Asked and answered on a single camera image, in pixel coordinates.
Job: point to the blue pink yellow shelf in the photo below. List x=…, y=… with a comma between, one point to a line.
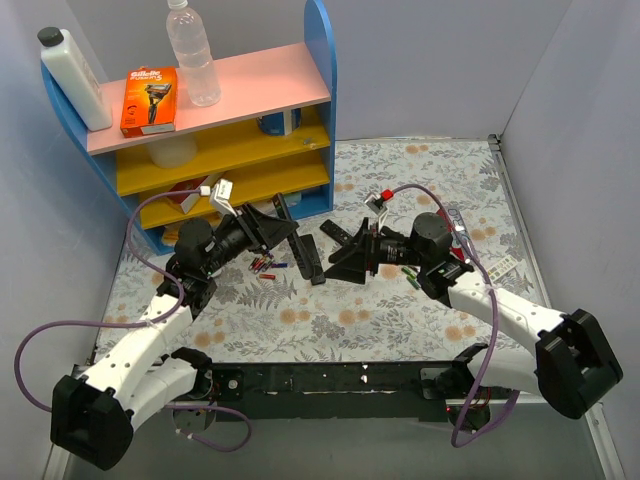
x=302, y=75

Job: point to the pile of small batteries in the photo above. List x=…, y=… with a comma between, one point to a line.
x=264, y=263

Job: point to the red toothpaste box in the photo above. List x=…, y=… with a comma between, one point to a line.
x=462, y=246

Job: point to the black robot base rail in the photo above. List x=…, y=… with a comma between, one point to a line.
x=328, y=390

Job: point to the white bottle black cap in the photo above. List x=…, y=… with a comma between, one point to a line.
x=68, y=66

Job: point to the slim black remote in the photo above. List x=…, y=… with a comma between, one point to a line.
x=335, y=232

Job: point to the small white remote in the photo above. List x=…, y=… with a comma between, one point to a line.
x=502, y=268

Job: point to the yellow box bottom shelf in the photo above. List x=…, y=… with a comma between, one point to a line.
x=170, y=235

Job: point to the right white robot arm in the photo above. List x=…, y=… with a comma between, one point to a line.
x=569, y=363

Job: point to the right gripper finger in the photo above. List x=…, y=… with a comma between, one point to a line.
x=351, y=268
x=359, y=247

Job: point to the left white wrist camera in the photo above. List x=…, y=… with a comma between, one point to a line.
x=219, y=196

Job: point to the green battery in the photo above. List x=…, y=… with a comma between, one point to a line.
x=409, y=272
x=413, y=282

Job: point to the blue white can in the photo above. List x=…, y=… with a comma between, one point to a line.
x=281, y=123

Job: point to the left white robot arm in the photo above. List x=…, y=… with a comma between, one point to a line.
x=95, y=415

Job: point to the white jar on shelf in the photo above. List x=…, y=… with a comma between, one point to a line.
x=172, y=152

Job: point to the orange razor box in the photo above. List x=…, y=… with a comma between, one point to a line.
x=149, y=102

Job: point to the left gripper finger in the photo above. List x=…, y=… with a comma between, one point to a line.
x=281, y=207
x=269, y=231

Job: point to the clear plastic water bottle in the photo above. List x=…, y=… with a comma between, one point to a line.
x=190, y=44

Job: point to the red white carton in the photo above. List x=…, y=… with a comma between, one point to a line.
x=185, y=202

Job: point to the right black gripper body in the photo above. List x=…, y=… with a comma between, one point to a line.
x=371, y=248

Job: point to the large black remote control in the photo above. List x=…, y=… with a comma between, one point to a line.
x=307, y=258

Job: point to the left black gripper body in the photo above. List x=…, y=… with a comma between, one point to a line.
x=249, y=225

